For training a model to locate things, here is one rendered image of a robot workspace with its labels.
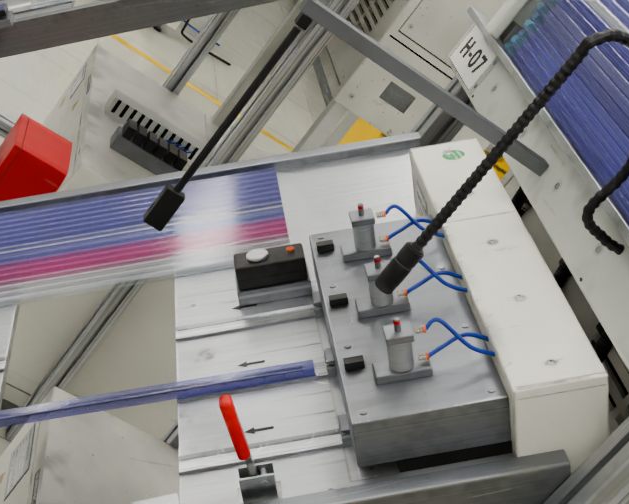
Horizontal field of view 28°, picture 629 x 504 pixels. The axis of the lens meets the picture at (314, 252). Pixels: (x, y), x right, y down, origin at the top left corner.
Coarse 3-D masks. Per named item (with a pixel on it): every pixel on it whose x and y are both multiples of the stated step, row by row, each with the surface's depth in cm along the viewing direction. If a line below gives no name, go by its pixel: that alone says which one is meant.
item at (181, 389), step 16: (272, 368) 122; (288, 368) 122; (304, 368) 121; (160, 384) 122; (176, 384) 122; (192, 384) 121; (208, 384) 121; (224, 384) 121; (240, 384) 121; (256, 384) 122; (64, 400) 121; (80, 400) 121; (96, 400) 121; (112, 400) 121; (128, 400) 121; (144, 400) 121; (160, 400) 121; (0, 416) 120; (16, 416) 120; (32, 416) 120; (48, 416) 121; (64, 416) 121
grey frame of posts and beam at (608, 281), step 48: (480, 96) 149; (432, 144) 167; (528, 144) 133; (528, 192) 128; (576, 192) 120; (576, 240) 116; (624, 240) 110; (624, 288) 106; (624, 336) 103; (624, 432) 102; (576, 480) 104; (624, 480) 100
